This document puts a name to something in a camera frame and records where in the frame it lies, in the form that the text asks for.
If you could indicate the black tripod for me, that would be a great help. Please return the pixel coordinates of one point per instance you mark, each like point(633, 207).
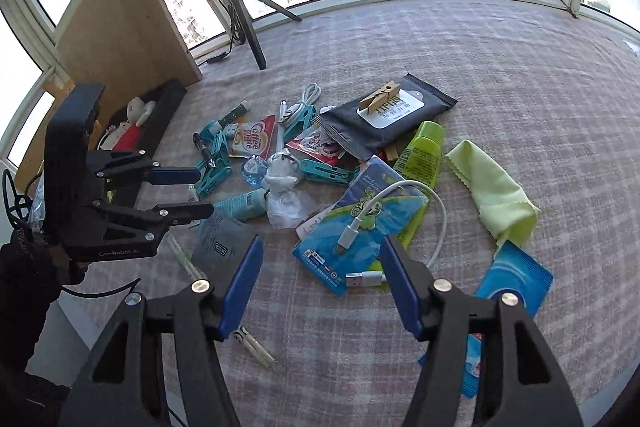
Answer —
point(250, 27)

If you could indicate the white teal label bottle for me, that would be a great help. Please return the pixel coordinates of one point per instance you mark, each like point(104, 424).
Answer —
point(242, 205)

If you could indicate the teal plastic clip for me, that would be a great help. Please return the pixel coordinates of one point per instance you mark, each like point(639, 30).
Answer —
point(325, 171)
point(215, 172)
point(302, 119)

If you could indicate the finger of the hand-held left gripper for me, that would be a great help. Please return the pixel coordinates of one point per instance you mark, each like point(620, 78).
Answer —
point(190, 211)
point(175, 177)

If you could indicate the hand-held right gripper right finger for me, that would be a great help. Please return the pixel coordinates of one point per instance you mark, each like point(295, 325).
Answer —
point(405, 287)

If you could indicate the green white small tube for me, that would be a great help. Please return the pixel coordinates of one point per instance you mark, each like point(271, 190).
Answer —
point(234, 112)

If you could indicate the grey foil sachet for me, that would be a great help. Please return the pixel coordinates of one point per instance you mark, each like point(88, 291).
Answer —
point(220, 247)

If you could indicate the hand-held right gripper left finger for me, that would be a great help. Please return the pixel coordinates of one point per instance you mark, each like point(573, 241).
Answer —
point(245, 287)

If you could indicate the yellow-green microfibre cloth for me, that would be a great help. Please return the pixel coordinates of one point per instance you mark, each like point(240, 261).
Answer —
point(490, 192)

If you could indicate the pink checkered desktop cloth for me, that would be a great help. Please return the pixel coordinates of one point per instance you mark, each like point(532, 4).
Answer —
point(525, 107)

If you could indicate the red white snack sachet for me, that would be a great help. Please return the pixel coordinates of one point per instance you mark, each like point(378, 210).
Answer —
point(315, 145)

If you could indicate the blue frog print packet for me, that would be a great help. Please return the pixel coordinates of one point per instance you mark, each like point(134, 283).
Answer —
point(350, 217)

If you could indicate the black wet wipes pack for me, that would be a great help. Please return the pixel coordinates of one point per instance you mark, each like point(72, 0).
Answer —
point(350, 127)

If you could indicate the white plug-in device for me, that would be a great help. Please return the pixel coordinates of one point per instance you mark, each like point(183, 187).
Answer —
point(135, 109)

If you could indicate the small blue clear sachet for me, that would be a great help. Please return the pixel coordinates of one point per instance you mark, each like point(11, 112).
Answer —
point(253, 169)

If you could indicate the red cloth pouch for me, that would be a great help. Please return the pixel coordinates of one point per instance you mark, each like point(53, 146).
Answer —
point(130, 137)

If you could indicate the red white creamer sachet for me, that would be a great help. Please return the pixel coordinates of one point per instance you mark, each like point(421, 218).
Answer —
point(252, 136)

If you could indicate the light wooden board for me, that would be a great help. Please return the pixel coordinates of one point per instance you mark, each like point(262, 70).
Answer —
point(125, 32)

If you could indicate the white paper wrapped sticks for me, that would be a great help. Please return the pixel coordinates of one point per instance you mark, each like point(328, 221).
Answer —
point(182, 257)

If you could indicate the person's left forearm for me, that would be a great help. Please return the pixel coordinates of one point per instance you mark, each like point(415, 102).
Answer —
point(25, 297)

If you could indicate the black storage tray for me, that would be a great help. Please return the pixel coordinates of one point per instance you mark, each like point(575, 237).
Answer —
point(165, 107)

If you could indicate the white plastic bag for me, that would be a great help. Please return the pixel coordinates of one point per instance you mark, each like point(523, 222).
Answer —
point(282, 194)

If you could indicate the black inline remote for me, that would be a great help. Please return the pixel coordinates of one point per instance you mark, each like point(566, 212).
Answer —
point(216, 57)

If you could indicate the wooden clothespin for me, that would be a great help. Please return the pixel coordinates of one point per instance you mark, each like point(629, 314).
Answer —
point(255, 347)
point(380, 96)

